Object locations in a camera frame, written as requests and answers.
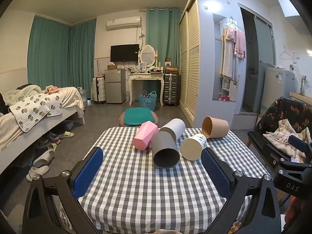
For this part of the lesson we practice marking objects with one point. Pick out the brown box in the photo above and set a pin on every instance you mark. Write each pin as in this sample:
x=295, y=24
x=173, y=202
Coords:
x=171, y=66

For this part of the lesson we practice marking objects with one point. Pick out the person's right forearm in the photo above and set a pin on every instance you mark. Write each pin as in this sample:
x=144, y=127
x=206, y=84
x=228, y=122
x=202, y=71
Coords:
x=297, y=215

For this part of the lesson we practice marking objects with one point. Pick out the grey checked tablecloth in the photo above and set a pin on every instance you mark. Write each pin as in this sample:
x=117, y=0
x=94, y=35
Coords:
x=146, y=190

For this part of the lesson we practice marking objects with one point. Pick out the white slipper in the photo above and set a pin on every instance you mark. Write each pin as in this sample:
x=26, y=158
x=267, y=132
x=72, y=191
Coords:
x=36, y=171
x=43, y=158

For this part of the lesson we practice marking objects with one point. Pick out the white washing machine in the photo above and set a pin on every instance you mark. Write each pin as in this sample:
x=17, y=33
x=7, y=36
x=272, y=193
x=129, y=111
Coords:
x=277, y=85

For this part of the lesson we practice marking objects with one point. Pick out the dark ribbed suitcase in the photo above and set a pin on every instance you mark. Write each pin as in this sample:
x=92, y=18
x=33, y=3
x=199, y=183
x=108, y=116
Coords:
x=170, y=90

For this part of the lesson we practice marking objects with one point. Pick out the white suitcase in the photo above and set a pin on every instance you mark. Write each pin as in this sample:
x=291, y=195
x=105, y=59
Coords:
x=100, y=90

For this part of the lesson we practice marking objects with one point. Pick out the large water bottle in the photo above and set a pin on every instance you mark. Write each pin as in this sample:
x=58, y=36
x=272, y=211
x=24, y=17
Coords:
x=82, y=96

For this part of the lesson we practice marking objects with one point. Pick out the bed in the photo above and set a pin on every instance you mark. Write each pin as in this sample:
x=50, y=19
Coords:
x=36, y=129

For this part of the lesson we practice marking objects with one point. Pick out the pink hanging towel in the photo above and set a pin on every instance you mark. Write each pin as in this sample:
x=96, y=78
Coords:
x=240, y=43

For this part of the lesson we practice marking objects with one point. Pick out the metal faucet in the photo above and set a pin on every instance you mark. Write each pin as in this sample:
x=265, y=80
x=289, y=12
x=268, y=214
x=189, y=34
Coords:
x=302, y=84

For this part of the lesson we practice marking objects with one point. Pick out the white patterned quilt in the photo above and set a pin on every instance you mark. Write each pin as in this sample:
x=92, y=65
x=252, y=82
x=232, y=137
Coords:
x=31, y=109

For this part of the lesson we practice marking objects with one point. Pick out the brown paper cup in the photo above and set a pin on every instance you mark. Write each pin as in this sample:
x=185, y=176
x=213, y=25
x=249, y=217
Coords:
x=218, y=128

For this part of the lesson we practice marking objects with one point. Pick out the white slatted wardrobe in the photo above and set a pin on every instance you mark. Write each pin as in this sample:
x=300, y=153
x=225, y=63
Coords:
x=192, y=65

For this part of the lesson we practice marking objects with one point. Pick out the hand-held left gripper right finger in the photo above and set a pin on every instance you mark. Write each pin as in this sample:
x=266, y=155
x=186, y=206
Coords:
x=215, y=173

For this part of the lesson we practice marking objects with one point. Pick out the beige blanket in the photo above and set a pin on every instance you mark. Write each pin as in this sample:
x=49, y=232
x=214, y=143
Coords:
x=70, y=97

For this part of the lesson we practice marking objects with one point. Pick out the beige plaid cloth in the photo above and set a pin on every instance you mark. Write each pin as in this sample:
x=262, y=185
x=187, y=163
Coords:
x=282, y=136

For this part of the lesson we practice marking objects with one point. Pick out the pink faceted cup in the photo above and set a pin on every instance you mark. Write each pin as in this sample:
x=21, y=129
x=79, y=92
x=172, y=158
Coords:
x=143, y=136

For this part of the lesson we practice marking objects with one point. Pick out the blue laundry basket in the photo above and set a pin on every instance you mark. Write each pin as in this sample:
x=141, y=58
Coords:
x=147, y=102

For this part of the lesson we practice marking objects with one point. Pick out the white dressing table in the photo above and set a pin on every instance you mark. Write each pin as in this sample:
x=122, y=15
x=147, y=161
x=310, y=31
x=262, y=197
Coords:
x=146, y=77

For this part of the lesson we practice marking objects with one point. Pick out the black television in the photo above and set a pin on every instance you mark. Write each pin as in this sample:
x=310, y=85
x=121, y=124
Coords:
x=124, y=53

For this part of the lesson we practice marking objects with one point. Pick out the green slipper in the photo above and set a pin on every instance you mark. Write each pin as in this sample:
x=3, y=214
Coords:
x=66, y=134
x=52, y=147

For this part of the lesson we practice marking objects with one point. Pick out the white cylinder cup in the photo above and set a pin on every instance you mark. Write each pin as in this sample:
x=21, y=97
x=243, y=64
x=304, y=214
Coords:
x=174, y=126

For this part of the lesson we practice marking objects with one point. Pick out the black floral chair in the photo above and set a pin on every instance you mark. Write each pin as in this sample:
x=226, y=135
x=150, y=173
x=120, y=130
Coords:
x=280, y=112

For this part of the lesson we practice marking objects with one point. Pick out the grey green duvet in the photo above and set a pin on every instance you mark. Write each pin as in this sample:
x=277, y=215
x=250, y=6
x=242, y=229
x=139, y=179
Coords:
x=19, y=93

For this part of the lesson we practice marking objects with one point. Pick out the green curtain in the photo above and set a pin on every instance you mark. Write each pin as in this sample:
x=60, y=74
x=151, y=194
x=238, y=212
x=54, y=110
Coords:
x=162, y=34
x=82, y=53
x=48, y=51

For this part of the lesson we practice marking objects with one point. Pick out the green seat cushion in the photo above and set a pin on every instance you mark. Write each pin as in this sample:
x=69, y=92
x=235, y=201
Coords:
x=139, y=117

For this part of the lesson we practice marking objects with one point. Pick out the oval white mirror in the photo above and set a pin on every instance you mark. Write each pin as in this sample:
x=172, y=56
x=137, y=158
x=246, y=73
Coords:
x=148, y=54

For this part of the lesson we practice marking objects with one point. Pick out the white air conditioner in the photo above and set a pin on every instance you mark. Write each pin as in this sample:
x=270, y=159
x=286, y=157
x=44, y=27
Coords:
x=123, y=23

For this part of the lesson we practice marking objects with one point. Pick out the white cup with green print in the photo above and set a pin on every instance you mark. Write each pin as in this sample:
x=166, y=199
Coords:
x=191, y=148

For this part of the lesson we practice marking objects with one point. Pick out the grey cup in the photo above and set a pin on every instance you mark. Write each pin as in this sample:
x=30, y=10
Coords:
x=163, y=143

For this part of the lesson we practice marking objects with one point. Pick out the round stool teal cushion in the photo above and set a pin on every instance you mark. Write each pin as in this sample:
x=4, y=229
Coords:
x=121, y=120

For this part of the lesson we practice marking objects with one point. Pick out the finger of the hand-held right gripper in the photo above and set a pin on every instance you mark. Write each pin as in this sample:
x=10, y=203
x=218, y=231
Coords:
x=299, y=145
x=275, y=154

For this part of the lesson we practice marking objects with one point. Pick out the silver small fridge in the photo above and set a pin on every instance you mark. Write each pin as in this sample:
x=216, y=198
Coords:
x=114, y=87

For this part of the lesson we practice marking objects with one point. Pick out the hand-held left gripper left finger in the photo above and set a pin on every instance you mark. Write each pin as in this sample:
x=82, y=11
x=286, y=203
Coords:
x=87, y=173

